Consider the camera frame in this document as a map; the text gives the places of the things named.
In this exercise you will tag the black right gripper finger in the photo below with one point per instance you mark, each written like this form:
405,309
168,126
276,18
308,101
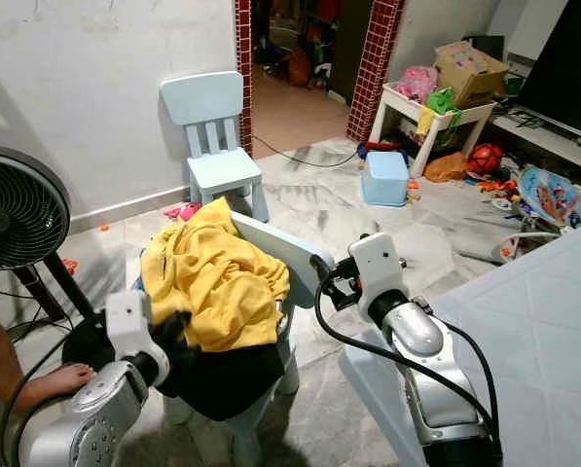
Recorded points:
321,270

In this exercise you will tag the yellow garment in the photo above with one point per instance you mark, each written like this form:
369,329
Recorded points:
212,282

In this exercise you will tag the light blue plastic stool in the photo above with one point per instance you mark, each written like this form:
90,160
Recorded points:
384,180

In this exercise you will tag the black garment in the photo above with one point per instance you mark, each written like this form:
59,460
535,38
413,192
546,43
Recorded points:
236,384

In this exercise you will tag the small pink toy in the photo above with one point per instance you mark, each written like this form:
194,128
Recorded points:
188,212

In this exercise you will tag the orange bag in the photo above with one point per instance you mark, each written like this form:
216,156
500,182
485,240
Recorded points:
446,168

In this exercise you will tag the red orange ball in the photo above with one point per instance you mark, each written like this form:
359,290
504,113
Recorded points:
487,160

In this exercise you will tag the white side table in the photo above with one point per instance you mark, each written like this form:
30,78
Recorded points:
451,119

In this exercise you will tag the green toy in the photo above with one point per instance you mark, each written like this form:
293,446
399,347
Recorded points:
442,100

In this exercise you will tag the pink toy bag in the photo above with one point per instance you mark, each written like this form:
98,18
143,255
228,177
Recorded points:
417,83

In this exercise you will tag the colourful baby bouncer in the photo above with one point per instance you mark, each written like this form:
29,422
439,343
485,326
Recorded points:
548,195

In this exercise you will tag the brown cardboard box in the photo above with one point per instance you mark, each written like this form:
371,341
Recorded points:
470,73

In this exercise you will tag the white television stand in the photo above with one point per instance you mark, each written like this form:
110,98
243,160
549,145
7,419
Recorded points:
548,141

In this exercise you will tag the person's bare leg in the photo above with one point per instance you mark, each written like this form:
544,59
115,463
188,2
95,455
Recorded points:
61,379

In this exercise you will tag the black flat television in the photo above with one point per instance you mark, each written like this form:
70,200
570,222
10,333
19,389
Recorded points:
567,68

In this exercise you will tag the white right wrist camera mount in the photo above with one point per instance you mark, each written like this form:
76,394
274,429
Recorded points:
376,261

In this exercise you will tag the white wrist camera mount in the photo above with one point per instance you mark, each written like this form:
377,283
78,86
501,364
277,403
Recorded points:
129,321
376,261

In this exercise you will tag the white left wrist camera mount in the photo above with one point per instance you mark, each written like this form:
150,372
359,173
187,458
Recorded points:
129,321

